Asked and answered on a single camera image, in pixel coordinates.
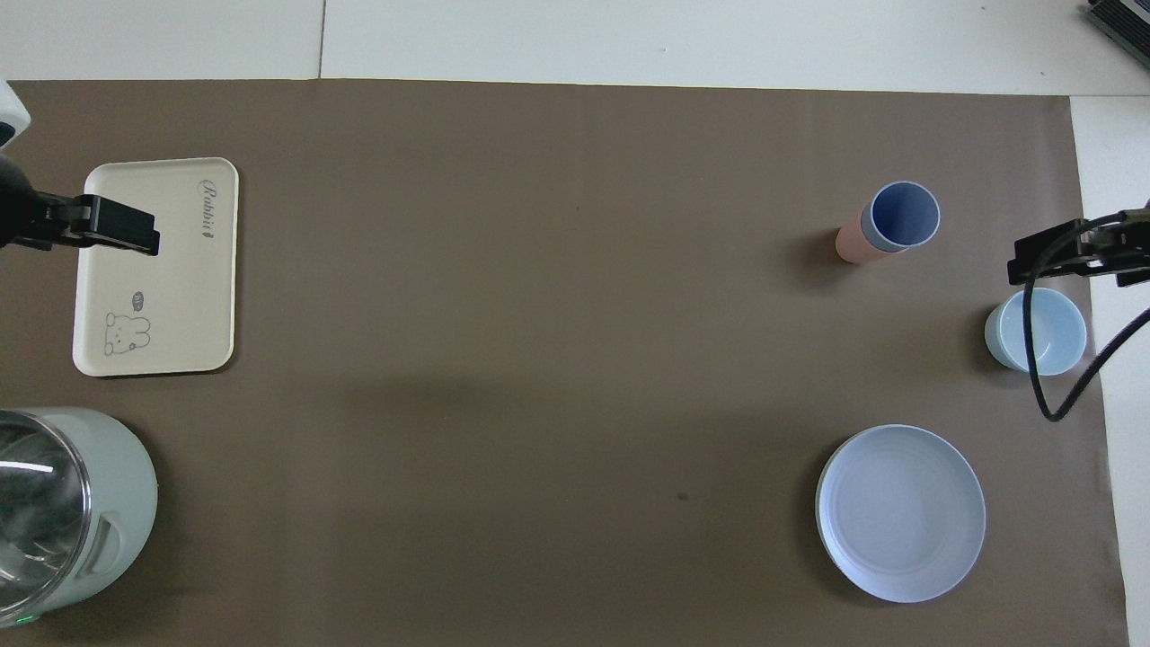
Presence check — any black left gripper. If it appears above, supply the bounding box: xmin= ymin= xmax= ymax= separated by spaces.
xmin=0 ymin=155 xmax=161 ymax=257

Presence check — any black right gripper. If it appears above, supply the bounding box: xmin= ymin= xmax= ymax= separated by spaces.
xmin=1006 ymin=205 xmax=1150 ymax=288

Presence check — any blue ribbed plastic cup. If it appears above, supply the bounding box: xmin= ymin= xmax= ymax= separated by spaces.
xmin=860 ymin=181 xmax=942 ymax=253

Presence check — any pink plastic cup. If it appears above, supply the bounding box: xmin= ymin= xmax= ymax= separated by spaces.
xmin=836 ymin=216 xmax=908 ymax=265

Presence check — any cream rabbit print tray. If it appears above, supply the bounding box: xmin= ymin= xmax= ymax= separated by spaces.
xmin=72 ymin=157 xmax=240 ymax=377

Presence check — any light blue bowl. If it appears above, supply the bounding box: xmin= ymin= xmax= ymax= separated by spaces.
xmin=984 ymin=288 xmax=1088 ymax=376

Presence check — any dark grey ribbed device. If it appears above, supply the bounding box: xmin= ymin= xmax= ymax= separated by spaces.
xmin=1083 ymin=0 xmax=1150 ymax=57

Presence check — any pale green electric pot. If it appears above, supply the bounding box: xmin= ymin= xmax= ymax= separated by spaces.
xmin=0 ymin=407 xmax=159 ymax=627

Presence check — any pale blue round plate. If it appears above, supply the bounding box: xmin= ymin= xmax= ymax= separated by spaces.
xmin=815 ymin=424 xmax=987 ymax=604

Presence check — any brown paper table mat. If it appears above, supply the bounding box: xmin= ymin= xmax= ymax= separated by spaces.
xmin=0 ymin=79 xmax=1131 ymax=647

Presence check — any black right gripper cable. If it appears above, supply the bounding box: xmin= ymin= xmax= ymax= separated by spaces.
xmin=1022 ymin=212 xmax=1150 ymax=421

